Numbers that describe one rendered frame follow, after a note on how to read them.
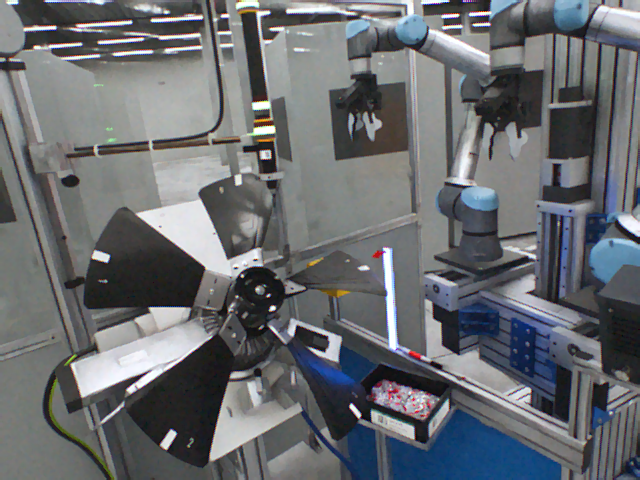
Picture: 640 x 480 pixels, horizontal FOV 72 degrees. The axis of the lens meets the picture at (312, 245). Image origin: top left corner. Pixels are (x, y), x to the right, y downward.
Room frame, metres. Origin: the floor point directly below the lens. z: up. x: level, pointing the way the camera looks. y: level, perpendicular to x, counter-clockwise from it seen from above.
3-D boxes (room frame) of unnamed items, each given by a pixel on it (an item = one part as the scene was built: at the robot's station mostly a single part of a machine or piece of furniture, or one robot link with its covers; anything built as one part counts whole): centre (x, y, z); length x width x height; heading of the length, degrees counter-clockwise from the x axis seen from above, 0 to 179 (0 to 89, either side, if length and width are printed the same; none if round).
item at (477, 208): (1.47, -0.58, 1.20); 0.13 x 0.12 x 0.14; 14
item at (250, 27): (1.01, 0.08, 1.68); 0.03 x 0.03 x 0.21
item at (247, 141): (1.01, 0.09, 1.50); 0.09 x 0.07 x 0.10; 69
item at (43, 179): (1.25, 0.71, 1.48); 0.05 x 0.03 x 0.62; 159
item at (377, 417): (0.98, -0.18, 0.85); 0.22 x 0.17 x 0.07; 50
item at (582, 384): (0.78, -0.52, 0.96); 0.03 x 0.03 x 0.20; 34
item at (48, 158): (1.23, 0.66, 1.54); 0.10 x 0.07 x 0.09; 69
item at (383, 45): (1.52, -0.32, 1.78); 0.11 x 0.11 x 0.08; 14
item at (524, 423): (1.13, -0.28, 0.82); 0.90 x 0.04 x 0.08; 34
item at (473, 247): (1.47, -0.58, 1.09); 0.15 x 0.15 x 0.10
